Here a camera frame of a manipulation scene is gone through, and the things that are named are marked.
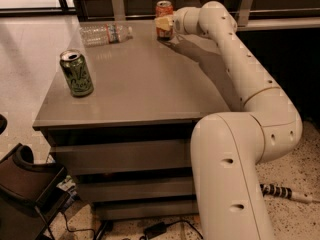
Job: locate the left metal bracket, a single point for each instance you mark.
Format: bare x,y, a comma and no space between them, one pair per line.
118,10

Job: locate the middle grey drawer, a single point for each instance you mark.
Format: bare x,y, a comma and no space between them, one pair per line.
136,189

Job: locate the grey drawer cabinet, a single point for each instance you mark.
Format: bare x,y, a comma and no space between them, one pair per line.
144,90

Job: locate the clear plastic water bottle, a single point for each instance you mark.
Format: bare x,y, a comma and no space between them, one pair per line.
103,34

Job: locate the bottom grey drawer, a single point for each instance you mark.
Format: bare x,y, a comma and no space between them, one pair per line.
137,210

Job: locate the metal bracket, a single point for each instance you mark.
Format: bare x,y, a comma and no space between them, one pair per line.
243,12
118,10

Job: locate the black chair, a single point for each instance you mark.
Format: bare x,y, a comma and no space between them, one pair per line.
30,198

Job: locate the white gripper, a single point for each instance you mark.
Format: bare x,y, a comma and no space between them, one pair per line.
180,23

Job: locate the green La Croix can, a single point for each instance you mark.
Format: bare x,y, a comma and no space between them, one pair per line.
75,70

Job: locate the orange red soda can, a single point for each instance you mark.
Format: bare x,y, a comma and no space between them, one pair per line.
163,8

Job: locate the grey drawer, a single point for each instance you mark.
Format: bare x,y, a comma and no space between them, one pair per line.
137,210
136,189
123,157

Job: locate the striped black white wand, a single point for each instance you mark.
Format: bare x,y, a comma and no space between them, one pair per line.
287,193

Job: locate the top grey drawer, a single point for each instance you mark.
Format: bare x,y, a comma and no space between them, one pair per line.
123,157

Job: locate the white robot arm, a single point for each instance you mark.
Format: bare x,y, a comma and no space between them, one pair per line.
225,147

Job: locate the right metal bracket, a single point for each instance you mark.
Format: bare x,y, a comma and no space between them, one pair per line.
243,12

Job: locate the black power adapter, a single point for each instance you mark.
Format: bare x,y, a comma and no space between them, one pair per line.
155,230

